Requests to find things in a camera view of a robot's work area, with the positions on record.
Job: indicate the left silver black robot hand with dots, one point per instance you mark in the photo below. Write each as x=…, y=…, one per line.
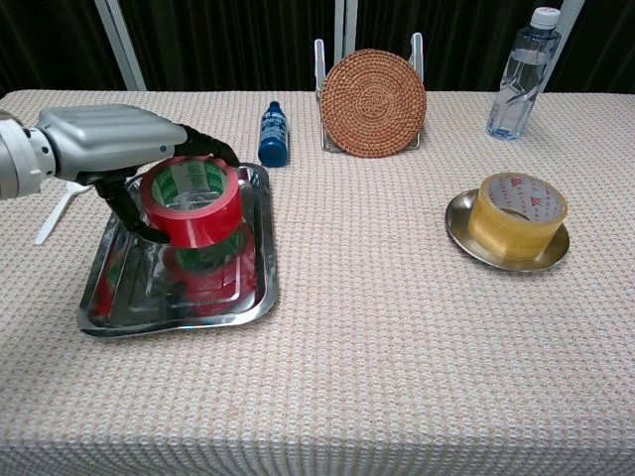
x=109, y=139

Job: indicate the red tape roll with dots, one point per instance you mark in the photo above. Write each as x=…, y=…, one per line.
x=198, y=223

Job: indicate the yellow clear tape roll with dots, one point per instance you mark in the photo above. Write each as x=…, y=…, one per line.
x=506, y=233

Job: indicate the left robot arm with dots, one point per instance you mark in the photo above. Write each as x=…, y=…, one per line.
x=20, y=158

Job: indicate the white plastic spoon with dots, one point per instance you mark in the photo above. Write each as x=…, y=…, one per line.
x=52, y=223

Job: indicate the dark pleated curtain panel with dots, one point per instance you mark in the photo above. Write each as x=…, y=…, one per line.
x=456, y=39
x=223, y=39
x=44, y=39
x=605, y=44

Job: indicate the small blue spray bottle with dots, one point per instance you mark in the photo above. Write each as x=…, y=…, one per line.
x=273, y=144

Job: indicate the rectangular steel tray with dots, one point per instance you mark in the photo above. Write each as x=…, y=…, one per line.
x=223, y=307

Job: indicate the round woven rattan coaster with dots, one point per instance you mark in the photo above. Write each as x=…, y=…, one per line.
x=372, y=99

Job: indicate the round steel dish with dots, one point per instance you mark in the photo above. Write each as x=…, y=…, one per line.
x=456, y=218

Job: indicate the clear plastic water bottle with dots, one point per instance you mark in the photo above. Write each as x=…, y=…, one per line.
x=521, y=89

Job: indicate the white partition post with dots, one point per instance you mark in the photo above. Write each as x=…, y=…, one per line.
x=570, y=15
x=346, y=25
x=121, y=44

